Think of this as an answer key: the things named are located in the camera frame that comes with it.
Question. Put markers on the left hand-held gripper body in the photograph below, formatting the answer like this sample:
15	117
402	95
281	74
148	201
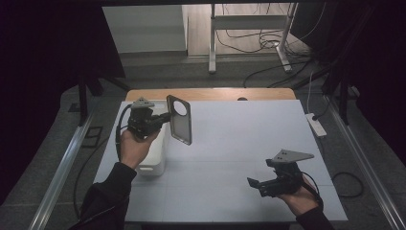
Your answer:
142	119

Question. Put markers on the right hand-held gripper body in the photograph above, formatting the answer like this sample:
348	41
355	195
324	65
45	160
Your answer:
284	179

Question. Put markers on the white plastic storage bin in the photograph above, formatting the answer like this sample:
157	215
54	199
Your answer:
155	153

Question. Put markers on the person's right hand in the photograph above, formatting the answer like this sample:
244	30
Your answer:
300	201

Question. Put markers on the person's left hand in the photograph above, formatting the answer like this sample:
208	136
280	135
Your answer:
134	150

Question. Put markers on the white board sheet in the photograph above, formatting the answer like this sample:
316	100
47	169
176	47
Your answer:
239	143

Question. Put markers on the white power strip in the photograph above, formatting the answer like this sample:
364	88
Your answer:
316	125

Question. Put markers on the black stand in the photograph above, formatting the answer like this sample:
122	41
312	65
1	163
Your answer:
83	96
343	96

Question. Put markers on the white cabinet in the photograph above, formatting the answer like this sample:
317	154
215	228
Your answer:
146	28

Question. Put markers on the dark curtain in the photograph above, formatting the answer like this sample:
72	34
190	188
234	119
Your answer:
38	64
379	80

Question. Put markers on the aluminium rail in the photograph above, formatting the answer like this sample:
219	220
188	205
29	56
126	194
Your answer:
60	172
367	172

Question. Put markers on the white metal desk frame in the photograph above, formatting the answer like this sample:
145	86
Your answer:
249	22

